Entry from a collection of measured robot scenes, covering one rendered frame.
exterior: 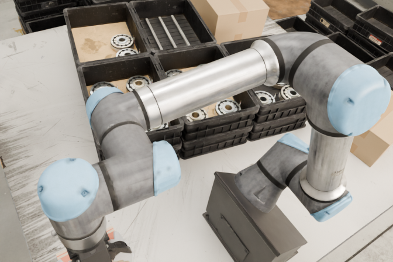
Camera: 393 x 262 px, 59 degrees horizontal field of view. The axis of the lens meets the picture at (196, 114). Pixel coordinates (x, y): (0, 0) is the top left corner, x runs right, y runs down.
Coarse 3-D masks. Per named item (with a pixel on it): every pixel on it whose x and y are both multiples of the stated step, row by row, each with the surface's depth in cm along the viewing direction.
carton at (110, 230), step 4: (108, 228) 74; (112, 228) 74; (108, 232) 73; (112, 232) 73; (112, 236) 73; (108, 240) 72; (60, 252) 70; (64, 252) 70; (60, 256) 69; (64, 256) 69; (68, 256) 69; (64, 260) 69; (68, 260) 69; (112, 260) 70; (120, 260) 70
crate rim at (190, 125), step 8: (192, 48) 147; (200, 48) 148; (224, 56) 146; (160, 64) 138; (256, 104) 129; (232, 112) 125; (240, 112) 126; (248, 112) 127; (256, 112) 129; (184, 120) 120; (200, 120) 121; (208, 120) 121; (216, 120) 123; (224, 120) 125; (192, 128) 121
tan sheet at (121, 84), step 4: (144, 76) 147; (148, 76) 147; (120, 80) 144; (124, 80) 144; (116, 84) 142; (120, 84) 142; (124, 84) 143; (88, 88) 139; (120, 88) 141; (124, 88) 141; (88, 92) 138; (124, 92) 140
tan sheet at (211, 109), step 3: (183, 69) 153; (186, 69) 153; (189, 69) 153; (165, 72) 150; (231, 96) 145; (216, 102) 141; (210, 105) 140; (213, 105) 140; (204, 108) 139; (207, 108) 139; (210, 108) 139; (213, 108) 139; (210, 111) 138; (213, 111) 138; (210, 114) 137; (213, 114) 137
